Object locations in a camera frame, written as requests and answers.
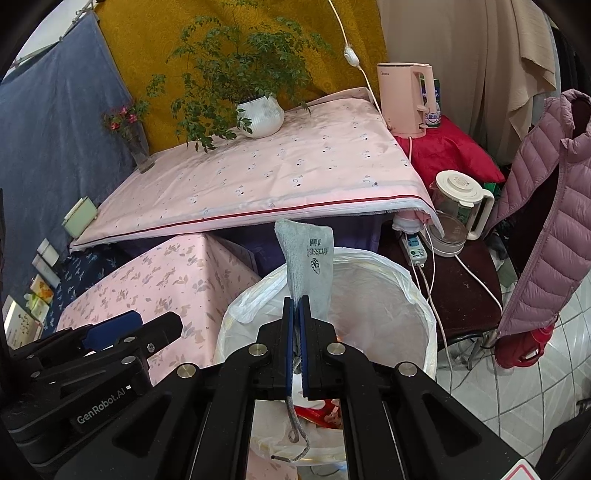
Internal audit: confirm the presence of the beige curtain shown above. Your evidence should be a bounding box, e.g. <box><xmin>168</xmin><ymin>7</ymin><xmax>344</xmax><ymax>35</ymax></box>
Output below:
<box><xmin>379</xmin><ymin>0</ymin><xmax>561</xmax><ymax>165</ymax></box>

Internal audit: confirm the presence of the navy floral cloth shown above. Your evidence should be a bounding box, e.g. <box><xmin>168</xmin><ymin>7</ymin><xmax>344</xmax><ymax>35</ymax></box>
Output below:
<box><xmin>41</xmin><ymin>245</ymin><xmax>131</xmax><ymax>338</ymax></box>

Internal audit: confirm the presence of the white power strip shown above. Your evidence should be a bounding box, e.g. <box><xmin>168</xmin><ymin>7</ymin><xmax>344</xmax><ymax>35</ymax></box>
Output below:
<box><xmin>400</xmin><ymin>233</ymin><xmax>428</xmax><ymax>267</ymax></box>

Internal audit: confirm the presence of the mint green box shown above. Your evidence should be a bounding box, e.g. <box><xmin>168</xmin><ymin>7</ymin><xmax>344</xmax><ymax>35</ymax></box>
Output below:
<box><xmin>62</xmin><ymin>196</ymin><xmax>98</xmax><ymax>239</ymax></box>

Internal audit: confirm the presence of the glass kettle with white lid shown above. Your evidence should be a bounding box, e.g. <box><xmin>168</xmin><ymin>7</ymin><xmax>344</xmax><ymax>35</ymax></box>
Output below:
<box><xmin>430</xmin><ymin>170</ymin><xmax>495</xmax><ymax>257</ymax></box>

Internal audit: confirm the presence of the white cylindrical jar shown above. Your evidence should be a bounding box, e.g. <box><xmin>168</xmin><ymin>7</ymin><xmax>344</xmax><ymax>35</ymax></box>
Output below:
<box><xmin>37</xmin><ymin>238</ymin><xmax>60</xmax><ymax>267</ymax></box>

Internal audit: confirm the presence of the mauve puffer jacket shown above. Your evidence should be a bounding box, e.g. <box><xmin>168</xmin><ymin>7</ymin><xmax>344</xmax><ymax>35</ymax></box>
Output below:
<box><xmin>485</xmin><ymin>89</ymin><xmax>590</xmax><ymax>337</ymax></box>

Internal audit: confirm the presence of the mustard yellow hanging blanket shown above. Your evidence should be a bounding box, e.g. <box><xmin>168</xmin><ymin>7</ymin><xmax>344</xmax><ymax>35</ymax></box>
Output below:
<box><xmin>96</xmin><ymin>1</ymin><xmax>387</xmax><ymax>152</ymax></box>

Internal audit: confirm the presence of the pink floral tablecloth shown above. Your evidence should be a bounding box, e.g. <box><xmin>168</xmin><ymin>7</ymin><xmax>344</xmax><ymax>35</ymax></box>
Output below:
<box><xmin>56</xmin><ymin>232</ymin><xmax>297</xmax><ymax>480</ymax></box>

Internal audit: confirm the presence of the potted green plant white pot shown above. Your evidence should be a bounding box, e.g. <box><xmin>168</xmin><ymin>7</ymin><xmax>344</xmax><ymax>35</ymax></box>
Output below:
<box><xmin>167</xmin><ymin>1</ymin><xmax>332</xmax><ymax>152</ymax></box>

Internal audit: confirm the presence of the tall white bottle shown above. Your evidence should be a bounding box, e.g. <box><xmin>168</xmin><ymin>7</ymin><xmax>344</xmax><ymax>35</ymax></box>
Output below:
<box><xmin>31</xmin><ymin>254</ymin><xmax>60</xmax><ymax>288</ymax></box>

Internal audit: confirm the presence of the blue hanging blanket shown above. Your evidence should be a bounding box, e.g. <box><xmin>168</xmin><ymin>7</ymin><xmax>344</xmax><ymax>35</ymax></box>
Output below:
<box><xmin>1</xmin><ymin>13</ymin><xmax>134</xmax><ymax>298</ymax></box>

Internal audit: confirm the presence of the red cushion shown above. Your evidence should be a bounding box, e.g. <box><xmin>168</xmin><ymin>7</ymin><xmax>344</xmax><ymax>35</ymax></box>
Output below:
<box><xmin>396</xmin><ymin>116</ymin><xmax>505</xmax><ymax>187</ymax></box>

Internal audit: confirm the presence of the glass vase with red flowers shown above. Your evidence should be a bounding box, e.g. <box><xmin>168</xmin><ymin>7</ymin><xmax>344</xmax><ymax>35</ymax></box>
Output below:
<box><xmin>102</xmin><ymin>99</ymin><xmax>154</xmax><ymax>173</ymax></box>

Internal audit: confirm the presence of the white lamp cable with switch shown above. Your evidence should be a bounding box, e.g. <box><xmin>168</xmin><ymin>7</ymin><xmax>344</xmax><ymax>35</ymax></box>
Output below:
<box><xmin>327</xmin><ymin>0</ymin><xmax>389</xmax><ymax>128</ymax></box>

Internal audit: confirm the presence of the light pink dotted tablecloth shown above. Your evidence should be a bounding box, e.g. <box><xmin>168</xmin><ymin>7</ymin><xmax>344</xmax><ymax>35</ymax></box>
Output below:
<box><xmin>70</xmin><ymin>87</ymin><xmax>441</xmax><ymax>251</ymax></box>

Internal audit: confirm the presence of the white gift box with flowers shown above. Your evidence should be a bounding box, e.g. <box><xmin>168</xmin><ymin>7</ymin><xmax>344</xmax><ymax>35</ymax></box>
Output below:
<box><xmin>2</xmin><ymin>295</ymin><xmax>43</xmax><ymax>350</ymax></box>

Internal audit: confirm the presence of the white trash bag bin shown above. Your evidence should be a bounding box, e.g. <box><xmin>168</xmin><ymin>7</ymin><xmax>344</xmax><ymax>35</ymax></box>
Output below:
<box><xmin>214</xmin><ymin>247</ymin><xmax>438</xmax><ymax>466</ymax></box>

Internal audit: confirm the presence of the pink electric kettle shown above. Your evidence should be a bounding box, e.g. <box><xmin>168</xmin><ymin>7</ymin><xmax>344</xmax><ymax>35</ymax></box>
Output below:
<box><xmin>377</xmin><ymin>62</ymin><xmax>437</xmax><ymax>138</ymax></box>

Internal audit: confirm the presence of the green tissue pack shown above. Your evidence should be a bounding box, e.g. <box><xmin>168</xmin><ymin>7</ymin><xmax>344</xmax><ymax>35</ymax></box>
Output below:
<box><xmin>24</xmin><ymin>293</ymin><xmax>49</xmax><ymax>324</ymax></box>

